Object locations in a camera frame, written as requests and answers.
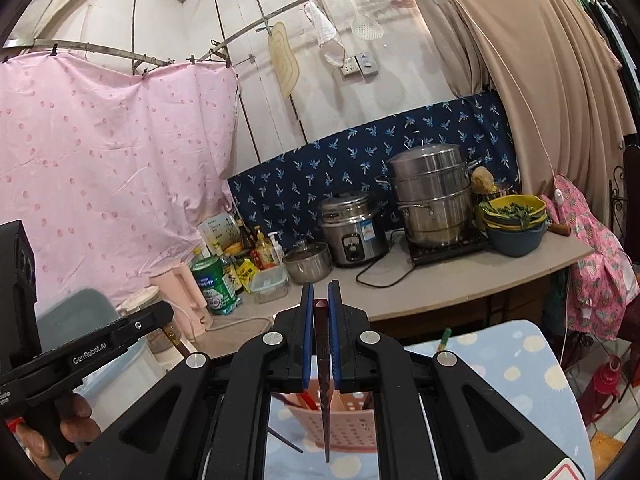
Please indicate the green label bottle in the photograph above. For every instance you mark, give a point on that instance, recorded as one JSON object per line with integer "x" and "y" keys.
{"x": 212, "y": 285}

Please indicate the dark sauce bottle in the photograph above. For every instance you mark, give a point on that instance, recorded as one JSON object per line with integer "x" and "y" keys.
{"x": 244, "y": 235}

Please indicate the ginger root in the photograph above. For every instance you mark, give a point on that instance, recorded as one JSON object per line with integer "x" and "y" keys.
{"x": 482, "y": 180}

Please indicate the pink electric kettle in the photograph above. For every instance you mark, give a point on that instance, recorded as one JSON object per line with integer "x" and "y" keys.
{"x": 180, "y": 295}

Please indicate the pink spotted curtain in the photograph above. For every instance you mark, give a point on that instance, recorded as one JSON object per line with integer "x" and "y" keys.
{"x": 100, "y": 160}

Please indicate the stainless steel steamer pot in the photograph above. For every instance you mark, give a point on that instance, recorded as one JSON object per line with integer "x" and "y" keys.
{"x": 430, "y": 195}

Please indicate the beige curtain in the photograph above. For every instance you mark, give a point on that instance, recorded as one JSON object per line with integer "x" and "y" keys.
{"x": 540, "y": 70}

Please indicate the dark metal chair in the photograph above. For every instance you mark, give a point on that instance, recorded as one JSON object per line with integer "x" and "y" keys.
{"x": 632, "y": 170}

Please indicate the person's left hand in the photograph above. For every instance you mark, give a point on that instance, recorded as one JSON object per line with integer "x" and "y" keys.
{"x": 75, "y": 425}

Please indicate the pink perforated utensil basket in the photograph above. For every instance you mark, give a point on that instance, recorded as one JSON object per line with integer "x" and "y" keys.
{"x": 350, "y": 425}

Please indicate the yellow condiment packet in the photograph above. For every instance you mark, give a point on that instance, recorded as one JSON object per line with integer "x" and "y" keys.
{"x": 247, "y": 275}

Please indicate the white bin with blue lid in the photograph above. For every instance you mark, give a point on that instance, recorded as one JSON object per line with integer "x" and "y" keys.
{"x": 75, "y": 307}

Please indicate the white pump bottle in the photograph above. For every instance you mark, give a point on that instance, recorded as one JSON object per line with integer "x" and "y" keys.
{"x": 276, "y": 252}

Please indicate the pink patterned apron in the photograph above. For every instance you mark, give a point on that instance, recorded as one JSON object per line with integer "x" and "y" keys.
{"x": 595, "y": 260}

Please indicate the white green package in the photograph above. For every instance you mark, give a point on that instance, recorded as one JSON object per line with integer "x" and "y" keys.
{"x": 220, "y": 230}

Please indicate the clear plastic food container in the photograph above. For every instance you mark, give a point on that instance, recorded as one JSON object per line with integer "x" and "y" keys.
{"x": 270, "y": 287}

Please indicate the blue spotted tablecloth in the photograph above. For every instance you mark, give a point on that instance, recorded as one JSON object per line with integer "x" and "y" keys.
{"x": 500, "y": 370}

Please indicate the small pot with glass lid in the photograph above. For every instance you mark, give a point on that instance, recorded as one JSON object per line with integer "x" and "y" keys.
{"x": 307, "y": 265}

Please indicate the yellow-green bowl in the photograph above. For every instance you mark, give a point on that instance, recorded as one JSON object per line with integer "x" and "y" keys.
{"x": 492, "y": 222}

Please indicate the white hanging plastic bag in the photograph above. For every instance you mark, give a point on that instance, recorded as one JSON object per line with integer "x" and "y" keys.
{"x": 325, "y": 30}

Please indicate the navy printed cloth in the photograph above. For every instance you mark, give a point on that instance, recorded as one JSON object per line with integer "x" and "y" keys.
{"x": 310, "y": 170}

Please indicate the white wall socket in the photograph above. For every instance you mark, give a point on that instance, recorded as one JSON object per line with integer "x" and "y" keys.
{"x": 357, "y": 66}

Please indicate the silver rice cooker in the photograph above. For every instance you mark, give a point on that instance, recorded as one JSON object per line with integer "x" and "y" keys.
{"x": 350, "y": 235}

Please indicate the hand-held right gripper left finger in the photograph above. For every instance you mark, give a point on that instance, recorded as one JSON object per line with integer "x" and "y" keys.
{"x": 306, "y": 340}

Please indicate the black induction cooker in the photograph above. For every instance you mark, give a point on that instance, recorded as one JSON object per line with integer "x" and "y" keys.
{"x": 450, "y": 254}

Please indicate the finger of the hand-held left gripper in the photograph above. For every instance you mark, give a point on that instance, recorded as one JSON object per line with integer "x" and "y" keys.
{"x": 142, "y": 322}

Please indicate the red bottle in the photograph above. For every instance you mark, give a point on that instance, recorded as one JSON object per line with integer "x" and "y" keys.
{"x": 605, "y": 385}

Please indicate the beige hanging cutting board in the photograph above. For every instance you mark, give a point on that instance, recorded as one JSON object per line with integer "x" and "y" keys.
{"x": 285, "y": 60}

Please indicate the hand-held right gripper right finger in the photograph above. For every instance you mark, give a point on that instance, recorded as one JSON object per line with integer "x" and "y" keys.
{"x": 334, "y": 340}

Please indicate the yellow oil bottle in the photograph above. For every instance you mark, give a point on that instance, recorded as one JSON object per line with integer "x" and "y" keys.
{"x": 262, "y": 255}

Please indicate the green chopstick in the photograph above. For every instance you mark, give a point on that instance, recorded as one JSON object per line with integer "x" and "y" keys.
{"x": 445, "y": 339}

